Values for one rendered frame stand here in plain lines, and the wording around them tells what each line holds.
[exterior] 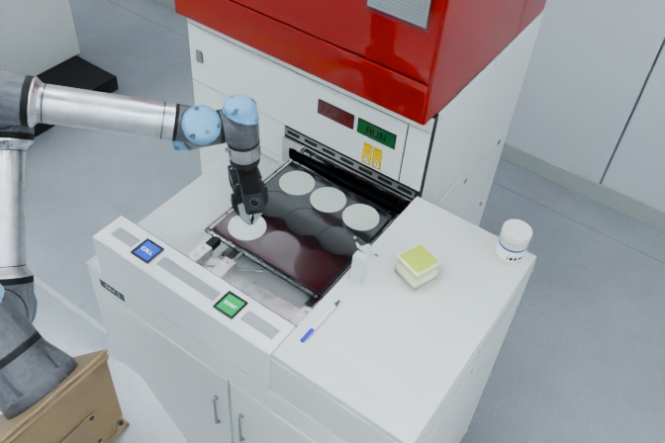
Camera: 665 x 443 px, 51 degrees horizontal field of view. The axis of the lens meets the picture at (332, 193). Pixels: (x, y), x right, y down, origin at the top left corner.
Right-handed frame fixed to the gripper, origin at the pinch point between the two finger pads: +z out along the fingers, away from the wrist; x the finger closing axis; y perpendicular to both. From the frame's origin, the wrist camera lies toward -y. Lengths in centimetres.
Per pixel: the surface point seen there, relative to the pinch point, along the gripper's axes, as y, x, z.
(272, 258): -6.5, -3.3, 7.6
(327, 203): 8.8, -22.8, 8.0
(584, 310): 9, -135, 102
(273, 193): 16.4, -9.8, 7.4
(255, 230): 3.8, -1.6, 7.3
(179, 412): -10, 27, 61
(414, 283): -30.7, -30.6, -0.8
